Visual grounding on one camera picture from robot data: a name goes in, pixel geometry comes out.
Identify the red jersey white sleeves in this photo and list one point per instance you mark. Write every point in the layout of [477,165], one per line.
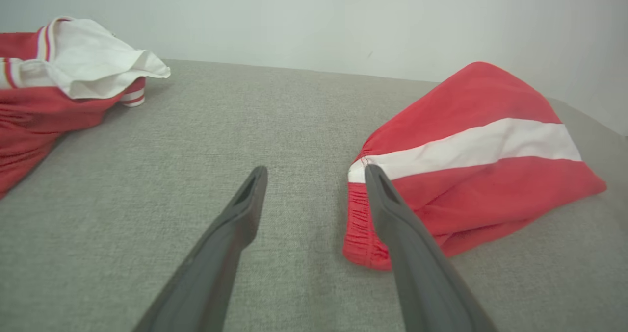
[39,116]

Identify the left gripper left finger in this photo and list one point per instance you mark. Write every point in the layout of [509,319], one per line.
[211,268]

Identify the red shorts white stripe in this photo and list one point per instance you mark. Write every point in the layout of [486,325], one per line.
[481,190]

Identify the grey fabric sofa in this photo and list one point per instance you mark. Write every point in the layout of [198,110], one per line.
[294,126]

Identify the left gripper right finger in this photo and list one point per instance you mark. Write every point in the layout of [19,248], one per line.
[422,278]

